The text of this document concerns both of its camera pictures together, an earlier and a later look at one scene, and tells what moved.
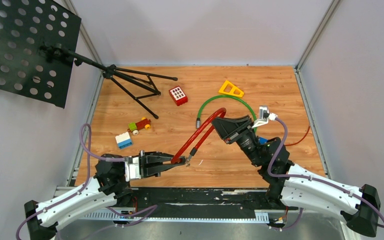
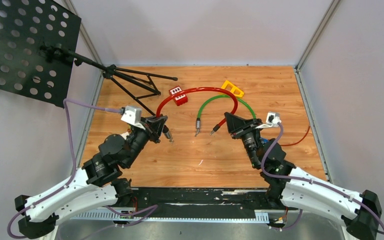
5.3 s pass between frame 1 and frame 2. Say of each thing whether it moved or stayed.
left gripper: moved
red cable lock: moved
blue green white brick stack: stayed
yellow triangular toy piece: stayed
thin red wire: stayed
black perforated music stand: stayed
